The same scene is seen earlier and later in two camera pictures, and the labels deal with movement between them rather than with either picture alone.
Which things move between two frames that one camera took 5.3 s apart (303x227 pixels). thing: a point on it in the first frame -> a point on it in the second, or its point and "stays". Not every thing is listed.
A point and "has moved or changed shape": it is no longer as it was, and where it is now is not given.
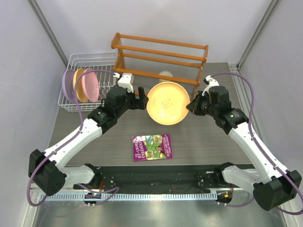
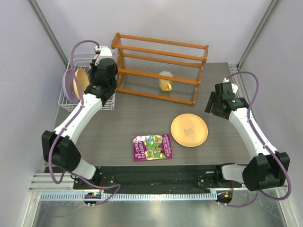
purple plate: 67,84 stays
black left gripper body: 129,102 -> 93,74
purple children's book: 152,147 stays
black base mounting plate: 154,178 stays
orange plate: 80,94 stays
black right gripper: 203,95 -> 213,99
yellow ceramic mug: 165,73 stays
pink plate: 90,85 has moved or changed shape
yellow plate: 167,102 -> 189,130
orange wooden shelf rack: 175,61 stays
